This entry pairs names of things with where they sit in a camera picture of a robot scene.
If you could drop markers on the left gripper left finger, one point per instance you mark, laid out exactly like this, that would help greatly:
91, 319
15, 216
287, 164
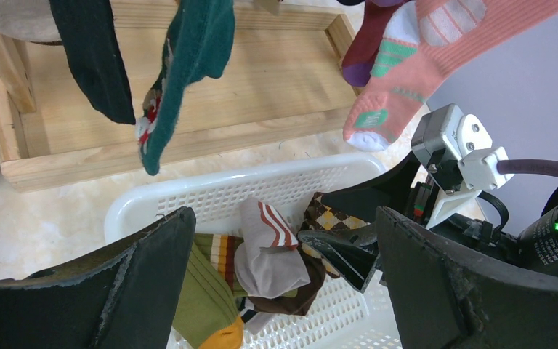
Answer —
123, 295

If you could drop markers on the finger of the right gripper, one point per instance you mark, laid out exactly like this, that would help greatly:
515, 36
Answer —
353, 253

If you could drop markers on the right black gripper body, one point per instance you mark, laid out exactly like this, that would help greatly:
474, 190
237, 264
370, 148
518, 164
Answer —
409, 189

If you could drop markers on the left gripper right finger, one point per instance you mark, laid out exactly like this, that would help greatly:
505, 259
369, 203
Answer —
446, 295

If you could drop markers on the green striped sock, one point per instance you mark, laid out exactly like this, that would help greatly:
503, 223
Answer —
213, 310

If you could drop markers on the grey sock with red stripes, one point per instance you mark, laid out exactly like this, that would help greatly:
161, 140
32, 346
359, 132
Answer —
267, 262

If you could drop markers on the wooden hanger rack frame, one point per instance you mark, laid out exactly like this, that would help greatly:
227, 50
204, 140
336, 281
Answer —
283, 81

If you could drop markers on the brown yellow argyle sock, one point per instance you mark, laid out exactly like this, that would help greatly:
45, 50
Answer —
318, 216

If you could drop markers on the white plastic mesh basket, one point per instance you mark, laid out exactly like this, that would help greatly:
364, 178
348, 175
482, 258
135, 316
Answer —
340, 317

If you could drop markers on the maroon striped sock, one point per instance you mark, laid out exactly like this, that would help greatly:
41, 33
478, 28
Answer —
359, 59

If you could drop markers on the pink sock with green patches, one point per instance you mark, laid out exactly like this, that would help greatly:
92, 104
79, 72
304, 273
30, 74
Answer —
422, 45

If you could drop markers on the dark teal sock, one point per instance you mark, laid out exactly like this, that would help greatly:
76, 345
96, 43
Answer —
198, 44

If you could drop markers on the black sock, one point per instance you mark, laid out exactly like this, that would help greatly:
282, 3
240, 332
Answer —
86, 29

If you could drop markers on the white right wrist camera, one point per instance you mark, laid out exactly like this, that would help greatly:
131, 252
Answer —
458, 153

